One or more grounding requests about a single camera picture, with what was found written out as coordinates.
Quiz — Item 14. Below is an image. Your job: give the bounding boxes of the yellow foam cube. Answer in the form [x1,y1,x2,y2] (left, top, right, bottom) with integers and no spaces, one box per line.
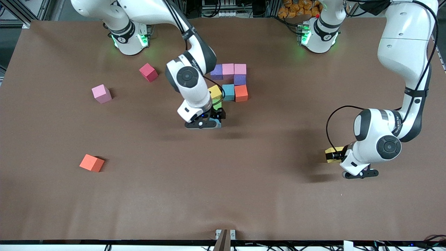
[325,147,345,163]
[208,85,223,100]

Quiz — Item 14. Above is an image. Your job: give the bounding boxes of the orange foam cube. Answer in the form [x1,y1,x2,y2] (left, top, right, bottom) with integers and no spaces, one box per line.
[79,154,105,173]
[234,85,248,102]

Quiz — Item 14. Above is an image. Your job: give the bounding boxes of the red foam cube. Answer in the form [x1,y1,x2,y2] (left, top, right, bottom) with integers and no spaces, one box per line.
[139,63,159,83]

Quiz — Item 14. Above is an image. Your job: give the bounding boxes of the brown paper table cover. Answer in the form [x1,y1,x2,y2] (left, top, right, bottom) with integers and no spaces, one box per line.
[0,17,446,242]

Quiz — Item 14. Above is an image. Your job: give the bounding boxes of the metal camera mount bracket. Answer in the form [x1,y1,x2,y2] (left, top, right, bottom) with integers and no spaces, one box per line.
[215,229,237,251]

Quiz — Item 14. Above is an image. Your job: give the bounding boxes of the aluminium frame profile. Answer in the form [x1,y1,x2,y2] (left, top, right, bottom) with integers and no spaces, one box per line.
[416,0,446,25]
[0,0,32,29]

